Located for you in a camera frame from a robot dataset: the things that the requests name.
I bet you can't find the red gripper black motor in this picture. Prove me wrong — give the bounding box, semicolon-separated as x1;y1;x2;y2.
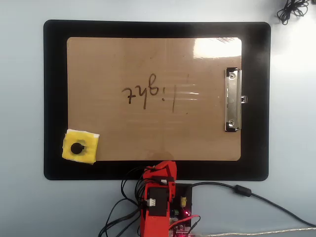
142;160;178;185

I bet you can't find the yellow sponge with black knob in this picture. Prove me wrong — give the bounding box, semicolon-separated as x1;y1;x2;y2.
61;128;100;165

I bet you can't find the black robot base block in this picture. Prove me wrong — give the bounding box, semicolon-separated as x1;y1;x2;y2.
170;183;194;237

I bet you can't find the controller circuit board with LED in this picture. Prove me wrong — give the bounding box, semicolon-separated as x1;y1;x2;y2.
169;209;193;237

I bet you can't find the brown clipboard board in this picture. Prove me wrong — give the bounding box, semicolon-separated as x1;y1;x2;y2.
66;37;242;161

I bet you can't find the silver metal clipboard clip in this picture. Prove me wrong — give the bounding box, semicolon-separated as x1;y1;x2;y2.
224;67;248;133

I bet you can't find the black rectangular mat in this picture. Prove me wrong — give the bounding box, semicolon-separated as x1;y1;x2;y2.
43;19;272;182

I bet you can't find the black arm wire bundle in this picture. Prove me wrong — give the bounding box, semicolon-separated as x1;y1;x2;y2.
98;166;152;237

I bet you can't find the red wire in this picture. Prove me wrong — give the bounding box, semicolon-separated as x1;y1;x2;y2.
169;214;201;232

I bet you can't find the black power cable with ferrite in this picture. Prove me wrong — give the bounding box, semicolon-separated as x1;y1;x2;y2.
190;182;316;227

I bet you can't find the silver braided USB cable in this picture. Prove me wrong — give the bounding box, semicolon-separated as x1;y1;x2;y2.
195;227;316;237

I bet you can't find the tangled thin black cable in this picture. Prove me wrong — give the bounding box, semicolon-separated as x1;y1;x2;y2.
276;0;310;25

